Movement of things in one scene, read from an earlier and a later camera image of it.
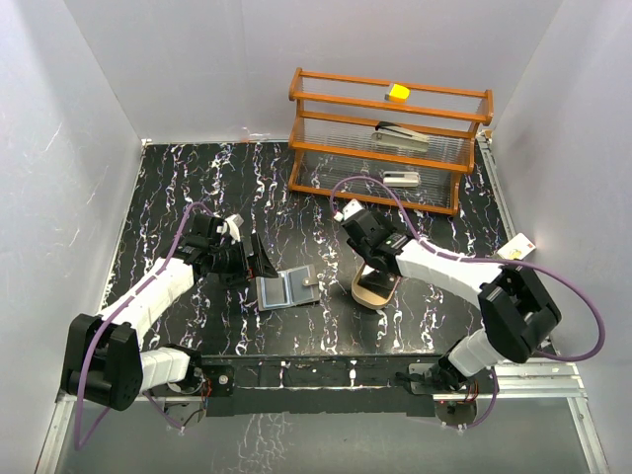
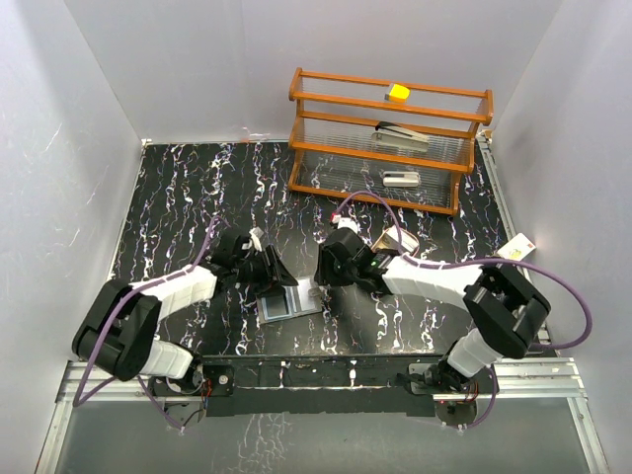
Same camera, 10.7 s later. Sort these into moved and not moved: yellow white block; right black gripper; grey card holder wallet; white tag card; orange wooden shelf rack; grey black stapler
Moved: right black gripper; grey card holder wallet
Not moved: white tag card; grey black stapler; orange wooden shelf rack; yellow white block
